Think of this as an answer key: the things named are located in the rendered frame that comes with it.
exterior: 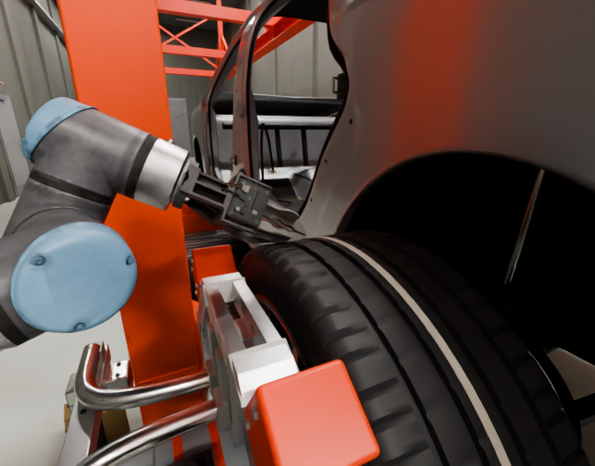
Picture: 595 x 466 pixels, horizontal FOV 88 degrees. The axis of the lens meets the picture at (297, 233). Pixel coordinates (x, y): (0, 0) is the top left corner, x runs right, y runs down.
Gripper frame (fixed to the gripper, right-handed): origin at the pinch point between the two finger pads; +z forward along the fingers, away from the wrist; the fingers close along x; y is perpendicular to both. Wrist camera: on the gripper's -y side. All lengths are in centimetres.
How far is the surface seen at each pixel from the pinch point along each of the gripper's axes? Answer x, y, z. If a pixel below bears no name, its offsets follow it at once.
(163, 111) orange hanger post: 16.3, -20.2, -28.7
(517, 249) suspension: 13.5, 7.3, 45.6
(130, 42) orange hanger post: 24.4, -16.5, -37.7
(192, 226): 10, -228, -2
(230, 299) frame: -13.6, 0.8, -7.2
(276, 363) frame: -16.4, 19.1, -5.2
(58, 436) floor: -109, -128, -29
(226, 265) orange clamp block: -9.2, -11.1, -7.2
